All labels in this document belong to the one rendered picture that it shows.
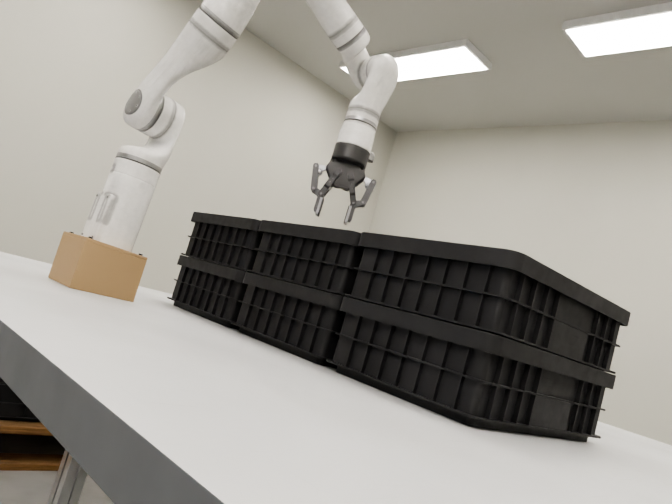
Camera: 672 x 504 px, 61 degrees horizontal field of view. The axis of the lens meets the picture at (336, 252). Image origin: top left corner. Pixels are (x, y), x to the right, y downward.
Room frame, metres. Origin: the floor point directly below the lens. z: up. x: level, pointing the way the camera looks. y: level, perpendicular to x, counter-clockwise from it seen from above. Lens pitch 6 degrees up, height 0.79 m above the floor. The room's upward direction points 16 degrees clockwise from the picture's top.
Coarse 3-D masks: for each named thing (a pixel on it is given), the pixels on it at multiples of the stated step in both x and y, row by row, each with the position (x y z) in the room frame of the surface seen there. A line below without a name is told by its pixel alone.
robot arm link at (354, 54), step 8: (360, 32) 1.09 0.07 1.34; (352, 40) 1.09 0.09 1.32; (360, 40) 1.09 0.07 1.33; (368, 40) 1.10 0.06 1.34; (344, 48) 1.10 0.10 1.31; (352, 48) 1.10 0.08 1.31; (360, 48) 1.10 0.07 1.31; (344, 56) 1.12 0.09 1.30; (352, 56) 1.12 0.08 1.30; (360, 56) 1.15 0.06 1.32; (368, 56) 1.17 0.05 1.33; (352, 64) 1.15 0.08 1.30; (360, 64) 1.15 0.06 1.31; (352, 72) 1.16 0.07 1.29; (360, 72) 1.15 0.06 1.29; (352, 80) 1.17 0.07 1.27; (360, 80) 1.16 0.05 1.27; (360, 88) 1.18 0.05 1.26
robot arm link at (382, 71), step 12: (372, 60) 1.12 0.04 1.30; (384, 60) 1.11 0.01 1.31; (372, 72) 1.11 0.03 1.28; (384, 72) 1.11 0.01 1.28; (396, 72) 1.12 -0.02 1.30; (372, 84) 1.12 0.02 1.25; (384, 84) 1.12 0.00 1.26; (360, 96) 1.13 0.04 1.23; (372, 96) 1.12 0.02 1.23; (384, 96) 1.13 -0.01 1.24; (348, 108) 1.15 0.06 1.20; (360, 108) 1.13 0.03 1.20; (372, 108) 1.13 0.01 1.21; (360, 120) 1.12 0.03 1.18; (372, 120) 1.13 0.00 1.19
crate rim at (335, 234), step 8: (264, 224) 1.14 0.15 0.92; (272, 224) 1.12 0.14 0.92; (280, 224) 1.10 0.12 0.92; (288, 224) 1.08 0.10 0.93; (296, 224) 1.06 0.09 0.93; (272, 232) 1.11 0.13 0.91; (280, 232) 1.09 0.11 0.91; (288, 232) 1.07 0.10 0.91; (296, 232) 1.05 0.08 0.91; (304, 232) 1.04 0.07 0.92; (312, 232) 1.02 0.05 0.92; (320, 232) 1.00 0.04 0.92; (328, 232) 0.99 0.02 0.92; (336, 232) 0.97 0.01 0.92; (344, 232) 0.95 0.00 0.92; (352, 232) 0.94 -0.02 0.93; (328, 240) 0.98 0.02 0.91; (336, 240) 0.97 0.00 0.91; (344, 240) 0.95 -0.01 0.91; (352, 240) 0.94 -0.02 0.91
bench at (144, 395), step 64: (0, 256) 1.34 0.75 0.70; (0, 320) 0.54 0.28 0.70; (64, 320) 0.64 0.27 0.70; (128, 320) 0.81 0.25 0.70; (192, 320) 1.11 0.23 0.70; (64, 384) 0.40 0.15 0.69; (128, 384) 0.42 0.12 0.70; (192, 384) 0.49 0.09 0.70; (256, 384) 0.59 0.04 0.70; (320, 384) 0.72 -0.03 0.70; (128, 448) 0.32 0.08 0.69; (192, 448) 0.32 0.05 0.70; (256, 448) 0.35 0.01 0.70; (320, 448) 0.40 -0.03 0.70; (384, 448) 0.46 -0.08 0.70; (448, 448) 0.54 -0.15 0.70; (512, 448) 0.65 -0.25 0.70; (576, 448) 0.83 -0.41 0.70; (640, 448) 1.14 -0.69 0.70
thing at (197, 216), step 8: (192, 216) 1.37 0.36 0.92; (200, 216) 1.34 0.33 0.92; (208, 216) 1.31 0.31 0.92; (216, 216) 1.29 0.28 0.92; (224, 216) 1.26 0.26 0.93; (232, 216) 1.24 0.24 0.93; (216, 224) 1.28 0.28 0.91; (224, 224) 1.25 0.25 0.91; (232, 224) 1.23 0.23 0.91; (240, 224) 1.20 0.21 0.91; (248, 224) 1.18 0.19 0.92; (256, 224) 1.17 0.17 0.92
